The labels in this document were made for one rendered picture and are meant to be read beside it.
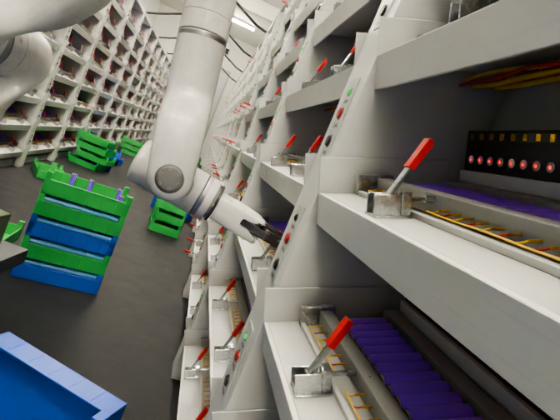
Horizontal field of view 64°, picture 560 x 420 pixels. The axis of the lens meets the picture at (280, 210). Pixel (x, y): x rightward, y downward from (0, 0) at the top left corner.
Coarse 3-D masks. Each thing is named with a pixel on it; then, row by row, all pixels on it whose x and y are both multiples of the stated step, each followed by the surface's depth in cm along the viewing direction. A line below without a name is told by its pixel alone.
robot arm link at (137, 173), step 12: (144, 144) 80; (144, 156) 79; (132, 168) 79; (144, 168) 79; (132, 180) 81; (144, 180) 80; (204, 180) 82; (192, 192) 81; (180, 204) 82; (192, 204) 82
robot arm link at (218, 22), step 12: (192, 0) 79; (204, 0) 78; (216, 0) 79; (228, 0) 80; (192, 12) 79; (204, 12) 78; (216, 12) 79; (228, 12) 81; (180, 24) 81; (192, 24) 79; (204, 24) 79; (216, 24) 79; (228, 24) 82
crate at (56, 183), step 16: (48, 176) 156; (64, 176) 176; (48, 192) 157; (64, 192) 159; (80, 192) 161; (96, 192) 181; (112, 192) 184; (96, 208) 164; (112, 208) 166; (128, 208) 168
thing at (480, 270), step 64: (320, 192) 62; (384, 192) 46; (448, 192) 51; (512, 192) 50; (384, 256) 39; (448, 256) 31; (512, 256) 30; (448, 320) 29; (512, 320) 23; (512, 384) 23
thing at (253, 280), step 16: (256, 208) 133; (272, 208) 134; (288, 208) 134; (240, 240) 113; (256, 240) 114; (240, 256) 107; (256, 256) 99; (272, 256) 100; (256, 272) 87; (256, 288) 78
